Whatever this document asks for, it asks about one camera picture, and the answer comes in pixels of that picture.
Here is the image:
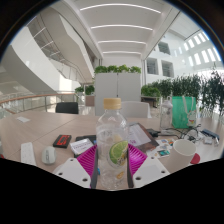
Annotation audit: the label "small red black box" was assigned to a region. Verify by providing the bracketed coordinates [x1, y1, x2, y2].
[52, 134, 73, 149]

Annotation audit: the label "row of green trees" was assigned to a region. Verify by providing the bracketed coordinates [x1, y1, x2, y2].
[156, 68, 224, 118]

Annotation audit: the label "black notebook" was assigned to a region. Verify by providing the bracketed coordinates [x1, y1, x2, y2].
[73, 134, 98, 158]

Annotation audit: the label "glass railing with wooden handrail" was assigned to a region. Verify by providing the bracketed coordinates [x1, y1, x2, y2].
[0, 92, 79, 114]

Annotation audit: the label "green plants on cabinet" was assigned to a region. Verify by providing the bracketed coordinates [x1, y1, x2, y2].
[93, 64, 142, 75]

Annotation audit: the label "white cup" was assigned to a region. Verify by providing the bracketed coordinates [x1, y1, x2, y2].
[164, 138, 197, 174]

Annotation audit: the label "large clear water bottle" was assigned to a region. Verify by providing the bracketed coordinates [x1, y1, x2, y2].
[159, 97, 174, 131]

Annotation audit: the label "black power adapter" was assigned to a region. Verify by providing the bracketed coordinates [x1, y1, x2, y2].
[145, 128, 162, 138]

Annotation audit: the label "ceiling light strips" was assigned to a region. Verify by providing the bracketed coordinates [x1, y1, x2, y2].
[79, 2, 163, 56]

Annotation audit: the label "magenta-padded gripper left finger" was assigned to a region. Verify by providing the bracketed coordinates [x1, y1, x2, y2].
[53, 143, 100, 190]

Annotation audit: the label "flat round red coaster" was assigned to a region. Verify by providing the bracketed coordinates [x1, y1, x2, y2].
[189, 152, 201, 165]

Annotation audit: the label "white chair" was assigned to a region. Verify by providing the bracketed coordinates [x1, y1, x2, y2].
[120, 100, 152, 119]

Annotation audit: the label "black chair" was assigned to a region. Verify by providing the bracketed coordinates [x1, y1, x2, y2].
[55, 101, 80, 115]

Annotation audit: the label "clear yellow-capped drink bottle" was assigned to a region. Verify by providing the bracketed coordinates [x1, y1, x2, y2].
[95, 97, 130, 191]

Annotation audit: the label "white paper note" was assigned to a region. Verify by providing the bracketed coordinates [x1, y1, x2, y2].
[15, 115, 31, 123]

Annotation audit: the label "white card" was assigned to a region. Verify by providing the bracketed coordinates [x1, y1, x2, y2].
[69, 137, 95, 156]

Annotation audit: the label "tangled black cables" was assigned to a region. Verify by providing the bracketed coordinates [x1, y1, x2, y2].
[173, 123, 214, 143]

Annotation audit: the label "green tote bag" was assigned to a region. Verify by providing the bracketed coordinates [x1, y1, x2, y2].
[171, 95, 198, 130]

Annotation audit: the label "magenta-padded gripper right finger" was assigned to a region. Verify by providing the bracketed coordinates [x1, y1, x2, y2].
[126, 143, 171, 189]

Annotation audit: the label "white computer mouse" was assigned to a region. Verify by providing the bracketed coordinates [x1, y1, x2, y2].
[41, 145, 57, 166]

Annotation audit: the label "colourful sticker sheet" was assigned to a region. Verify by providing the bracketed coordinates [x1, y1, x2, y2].
[146, 137, 176, 158]

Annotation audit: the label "open printed booklet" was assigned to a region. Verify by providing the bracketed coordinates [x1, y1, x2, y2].
[127, 122, 160, 154]

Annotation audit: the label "white cabinet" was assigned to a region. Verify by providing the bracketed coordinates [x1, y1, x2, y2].
[94, 72, 142, 117]

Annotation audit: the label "white packet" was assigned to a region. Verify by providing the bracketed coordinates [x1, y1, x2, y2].
[203, 135, 214, 145]

